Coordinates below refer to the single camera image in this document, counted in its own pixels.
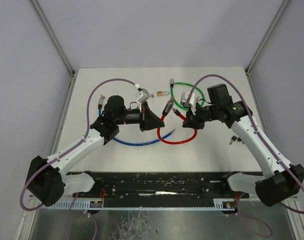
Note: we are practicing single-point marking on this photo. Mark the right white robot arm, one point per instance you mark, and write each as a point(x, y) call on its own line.
point(280, 180)

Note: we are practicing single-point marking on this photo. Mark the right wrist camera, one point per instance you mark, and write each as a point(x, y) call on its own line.
point(188, 101)

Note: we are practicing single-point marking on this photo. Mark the black head key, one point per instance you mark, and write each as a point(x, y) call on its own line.
point(235, 139)

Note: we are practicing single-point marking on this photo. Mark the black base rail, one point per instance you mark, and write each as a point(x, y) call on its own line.
point(159, 189)

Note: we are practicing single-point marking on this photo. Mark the blue cable lock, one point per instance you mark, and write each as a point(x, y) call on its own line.
point(139, 143)

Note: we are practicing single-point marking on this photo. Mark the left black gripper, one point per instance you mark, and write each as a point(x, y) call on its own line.
point(149, 120)

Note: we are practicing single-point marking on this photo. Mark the red lock keys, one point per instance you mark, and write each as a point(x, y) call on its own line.
point(172, 99)

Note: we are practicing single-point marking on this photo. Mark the brass padlock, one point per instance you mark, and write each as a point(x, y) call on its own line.
point(162, 93)

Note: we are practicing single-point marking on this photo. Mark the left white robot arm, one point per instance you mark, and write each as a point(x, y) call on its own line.
point(47, 178)

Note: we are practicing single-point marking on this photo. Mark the red cable lock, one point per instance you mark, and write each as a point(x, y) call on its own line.
point(166, 110)

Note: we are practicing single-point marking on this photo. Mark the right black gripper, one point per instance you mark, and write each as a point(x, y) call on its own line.
point(193, 121)

